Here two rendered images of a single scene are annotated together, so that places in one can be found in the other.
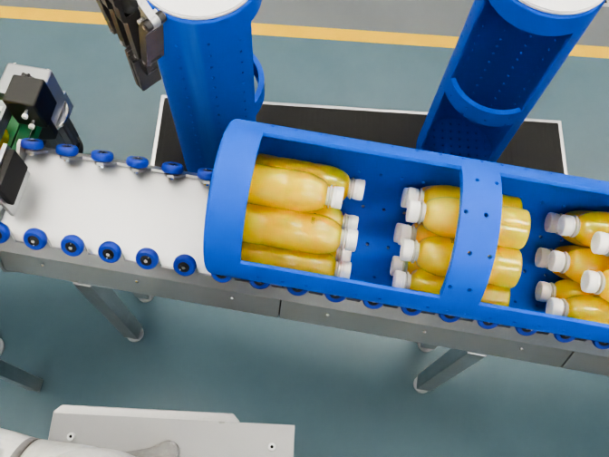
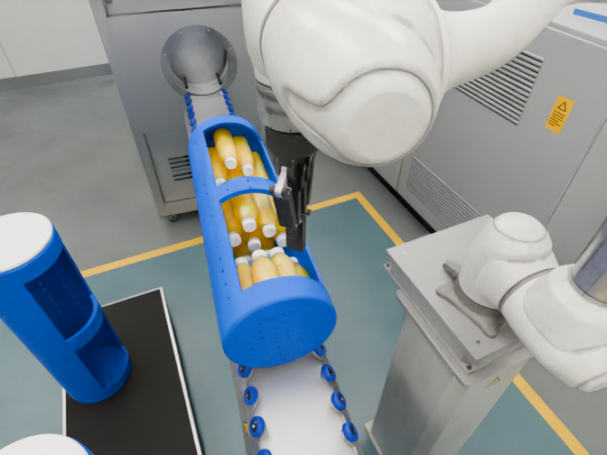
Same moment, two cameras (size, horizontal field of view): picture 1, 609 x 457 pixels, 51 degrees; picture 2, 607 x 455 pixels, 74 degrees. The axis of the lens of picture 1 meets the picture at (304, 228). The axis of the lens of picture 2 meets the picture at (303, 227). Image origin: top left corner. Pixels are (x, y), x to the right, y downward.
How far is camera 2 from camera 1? 93 cm
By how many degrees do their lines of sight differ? 58
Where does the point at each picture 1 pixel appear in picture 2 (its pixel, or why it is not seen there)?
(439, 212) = (248, 208)
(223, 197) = (303, 288)
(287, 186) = (270, 272)
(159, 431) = (436, 301)
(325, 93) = not seen: outside the picture
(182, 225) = (296, 401)
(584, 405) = not seen: hidden behind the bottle
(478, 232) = (258, 182)
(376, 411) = not seen: hidden behind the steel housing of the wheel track
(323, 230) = (283, 257)
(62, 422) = (476, 351)
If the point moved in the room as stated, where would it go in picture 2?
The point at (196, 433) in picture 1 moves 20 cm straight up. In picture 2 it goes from (424, 285) to (441, 233)
